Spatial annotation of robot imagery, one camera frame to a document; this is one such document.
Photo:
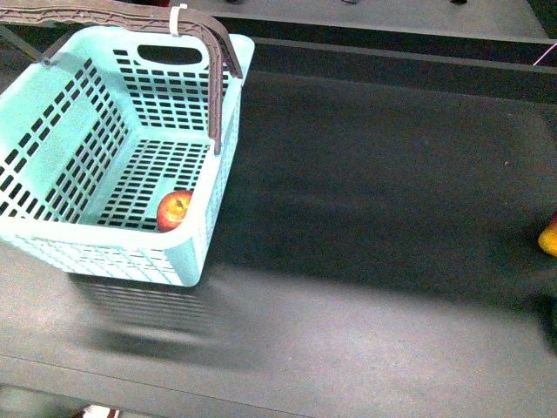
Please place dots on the white zip tie right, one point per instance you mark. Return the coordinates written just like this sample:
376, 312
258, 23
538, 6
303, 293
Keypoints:
174, 18

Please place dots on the yellow red fruit edge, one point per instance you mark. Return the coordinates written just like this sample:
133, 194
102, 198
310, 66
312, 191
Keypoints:
547, 240

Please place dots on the light teal plastic basket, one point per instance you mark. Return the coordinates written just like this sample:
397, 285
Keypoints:
92, 141

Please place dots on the red yellow apple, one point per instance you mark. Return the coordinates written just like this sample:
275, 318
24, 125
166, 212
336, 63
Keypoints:
172, 210

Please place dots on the brown basket handle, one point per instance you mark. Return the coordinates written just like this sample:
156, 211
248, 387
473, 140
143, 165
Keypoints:
143, 18

